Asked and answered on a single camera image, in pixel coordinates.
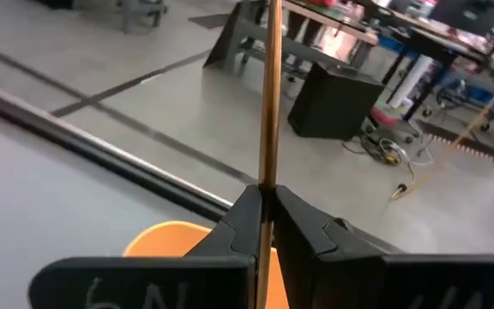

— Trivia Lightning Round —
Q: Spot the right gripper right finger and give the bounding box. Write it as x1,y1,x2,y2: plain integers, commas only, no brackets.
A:
272,184,494,309

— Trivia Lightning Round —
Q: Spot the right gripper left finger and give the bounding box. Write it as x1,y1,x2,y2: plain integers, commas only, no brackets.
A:
27,183,270,309

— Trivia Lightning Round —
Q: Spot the gold metal fork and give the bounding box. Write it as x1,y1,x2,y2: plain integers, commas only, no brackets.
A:
254,0,284,309

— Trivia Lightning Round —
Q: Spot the yellow plastic bin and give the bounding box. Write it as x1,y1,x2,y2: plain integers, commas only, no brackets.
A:
122,220,291,309

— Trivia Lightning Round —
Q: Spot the black box on floor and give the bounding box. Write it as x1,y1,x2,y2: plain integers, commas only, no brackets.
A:
287,62,386,141

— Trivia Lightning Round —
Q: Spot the white roll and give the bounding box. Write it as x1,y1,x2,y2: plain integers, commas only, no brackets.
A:
389,54,436,111

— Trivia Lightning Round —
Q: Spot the person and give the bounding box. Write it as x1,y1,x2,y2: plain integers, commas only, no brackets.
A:
286,10,325,72

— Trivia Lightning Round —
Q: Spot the grey chair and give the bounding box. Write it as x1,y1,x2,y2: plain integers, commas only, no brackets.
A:
116,0,169,35

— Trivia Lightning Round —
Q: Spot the grey workbench wooden top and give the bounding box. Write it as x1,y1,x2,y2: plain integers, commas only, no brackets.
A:
202,0,380,82

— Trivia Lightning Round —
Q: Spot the black monitor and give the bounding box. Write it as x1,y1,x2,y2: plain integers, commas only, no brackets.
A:
427,0,494,36

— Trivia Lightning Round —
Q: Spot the floor cable bundle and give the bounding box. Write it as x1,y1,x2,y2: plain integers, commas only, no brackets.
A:
341,130,437,173

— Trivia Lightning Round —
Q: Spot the black metal table frame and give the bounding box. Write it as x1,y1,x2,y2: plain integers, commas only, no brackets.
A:
0,79,235,222

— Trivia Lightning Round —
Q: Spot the yellow hanging cable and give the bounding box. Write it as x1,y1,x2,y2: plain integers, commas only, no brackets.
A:
389,70,494,203

